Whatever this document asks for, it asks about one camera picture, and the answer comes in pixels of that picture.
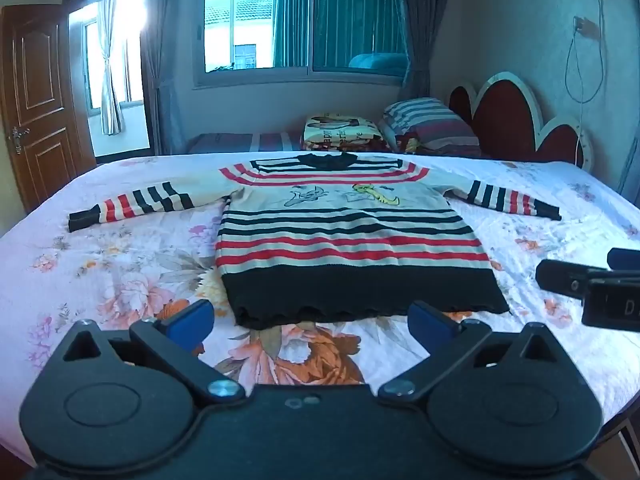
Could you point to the low striped mattress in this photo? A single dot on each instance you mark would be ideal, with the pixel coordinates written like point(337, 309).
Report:
point(240, 141)

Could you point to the striped pillow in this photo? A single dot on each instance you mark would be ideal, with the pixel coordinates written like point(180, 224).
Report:
point(430, 122)

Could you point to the striped knit sweater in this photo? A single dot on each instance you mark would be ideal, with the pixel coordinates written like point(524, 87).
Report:
point(350, 240)

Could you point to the grey curtain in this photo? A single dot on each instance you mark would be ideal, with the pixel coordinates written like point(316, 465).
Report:
point(160, 35)
point(425, 20)

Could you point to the red scalloped headboard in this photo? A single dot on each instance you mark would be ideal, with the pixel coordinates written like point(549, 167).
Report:
point(505, 120)

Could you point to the wall socket with charger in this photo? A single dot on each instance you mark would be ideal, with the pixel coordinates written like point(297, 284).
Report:
point(585, 26)

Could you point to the brown wooden door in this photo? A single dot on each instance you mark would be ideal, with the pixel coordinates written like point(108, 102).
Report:
point(40, 85)

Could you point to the white sheer curtain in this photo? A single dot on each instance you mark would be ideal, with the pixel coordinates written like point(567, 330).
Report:
point(107, 60)

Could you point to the folded printed blanket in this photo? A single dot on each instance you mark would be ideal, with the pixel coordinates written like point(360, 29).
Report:
point(342, 130)

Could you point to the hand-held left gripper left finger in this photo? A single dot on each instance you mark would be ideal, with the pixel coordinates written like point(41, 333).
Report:
point(192, 322)

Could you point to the sliding glass window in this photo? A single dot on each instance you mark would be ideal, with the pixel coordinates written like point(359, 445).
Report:
point(260, 25)

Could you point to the floral bed sheet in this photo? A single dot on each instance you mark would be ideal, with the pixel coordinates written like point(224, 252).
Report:
point(125, 270)

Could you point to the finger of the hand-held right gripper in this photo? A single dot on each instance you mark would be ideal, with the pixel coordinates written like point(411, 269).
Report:
point(560, 277)
point(625, 259)

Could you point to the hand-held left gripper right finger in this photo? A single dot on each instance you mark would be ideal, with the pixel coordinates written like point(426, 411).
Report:
point(430, 325)

